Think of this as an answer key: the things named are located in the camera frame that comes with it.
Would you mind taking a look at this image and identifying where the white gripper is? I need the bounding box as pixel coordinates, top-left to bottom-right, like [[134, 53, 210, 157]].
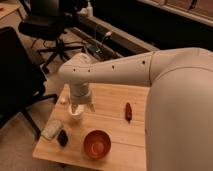
[[70, 87, 95, 114]]

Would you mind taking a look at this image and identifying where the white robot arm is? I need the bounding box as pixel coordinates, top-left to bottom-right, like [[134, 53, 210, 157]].
[[59, 47, 213, 171]]

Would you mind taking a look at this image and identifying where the white spray bottle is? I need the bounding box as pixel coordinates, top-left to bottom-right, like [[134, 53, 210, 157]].
[[87, 0, 93, 17]]

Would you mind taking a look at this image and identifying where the white paper cup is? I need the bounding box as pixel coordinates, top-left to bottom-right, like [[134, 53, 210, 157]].
[[68, 105, 84, 120]]

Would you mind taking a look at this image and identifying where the pale green sponge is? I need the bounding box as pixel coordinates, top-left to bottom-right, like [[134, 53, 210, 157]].
[[41, 120, 63, 140]]

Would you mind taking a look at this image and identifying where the small black object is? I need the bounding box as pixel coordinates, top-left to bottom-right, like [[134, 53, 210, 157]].
[[57, 130, 68, 147]]

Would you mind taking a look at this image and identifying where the orange bowl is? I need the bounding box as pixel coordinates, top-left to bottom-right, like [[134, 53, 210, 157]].
[[83, 130, 111, 160]]

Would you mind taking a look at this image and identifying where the red chili pepper toy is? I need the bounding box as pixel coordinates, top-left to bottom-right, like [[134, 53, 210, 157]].
[[125, 103, 132, 122]]

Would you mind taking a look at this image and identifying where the black office chair near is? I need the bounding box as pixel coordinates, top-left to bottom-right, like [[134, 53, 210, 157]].
[[0, 27, 58, 139]]

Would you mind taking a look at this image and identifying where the black office chair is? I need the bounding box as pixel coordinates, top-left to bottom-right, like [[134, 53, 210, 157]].
[[0, 27, 58, 139], [18, 0, 87, 73]]

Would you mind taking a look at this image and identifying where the black office chair far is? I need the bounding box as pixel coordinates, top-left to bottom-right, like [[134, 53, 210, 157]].
[[18, 0, 87, 73]]

